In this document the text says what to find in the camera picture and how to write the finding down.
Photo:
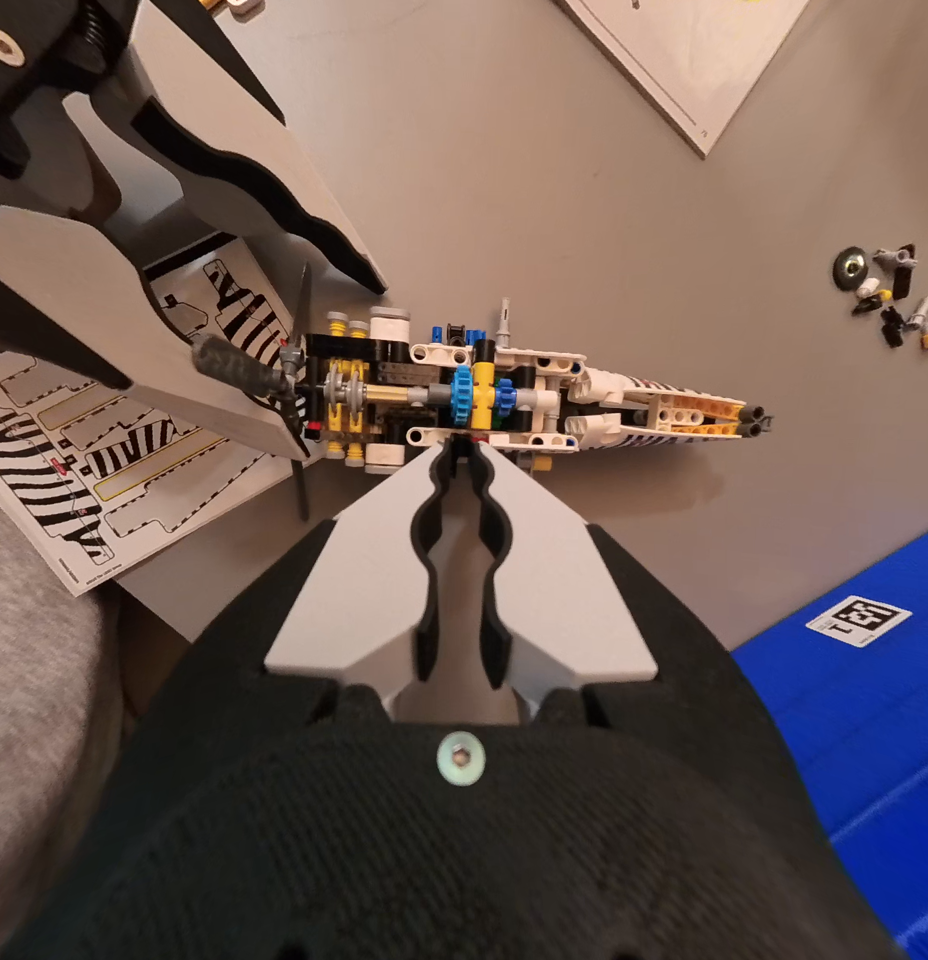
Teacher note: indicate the lego airplane model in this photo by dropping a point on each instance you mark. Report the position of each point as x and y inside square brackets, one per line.
[471, 390]

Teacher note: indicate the pile of loose lego pieces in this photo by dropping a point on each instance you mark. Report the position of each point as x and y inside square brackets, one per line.
[850, 268]

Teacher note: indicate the person's grey zip hoodie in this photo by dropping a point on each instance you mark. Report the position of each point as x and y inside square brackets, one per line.
[28, 675]

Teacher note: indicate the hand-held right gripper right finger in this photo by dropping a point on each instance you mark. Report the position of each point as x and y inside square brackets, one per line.
[576, 600]

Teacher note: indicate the zebra striped sticker sheet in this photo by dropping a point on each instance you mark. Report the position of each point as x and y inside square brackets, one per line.
[51, 480]

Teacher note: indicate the open instruction booklet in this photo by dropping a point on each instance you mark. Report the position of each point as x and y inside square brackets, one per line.
[689, 67]

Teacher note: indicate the blue plastic bin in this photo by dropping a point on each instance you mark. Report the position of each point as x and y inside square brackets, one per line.
[869, 750]

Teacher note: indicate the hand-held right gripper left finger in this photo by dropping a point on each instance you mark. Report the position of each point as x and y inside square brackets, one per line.
[344, 600]

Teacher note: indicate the white lego piece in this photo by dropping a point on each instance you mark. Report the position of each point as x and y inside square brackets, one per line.
[246, 6]

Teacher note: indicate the black red lego connector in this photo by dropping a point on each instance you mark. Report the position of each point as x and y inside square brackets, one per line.
[458, 446]

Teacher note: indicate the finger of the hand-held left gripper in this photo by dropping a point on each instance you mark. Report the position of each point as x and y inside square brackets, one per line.
[133, 330]
[231, 120]

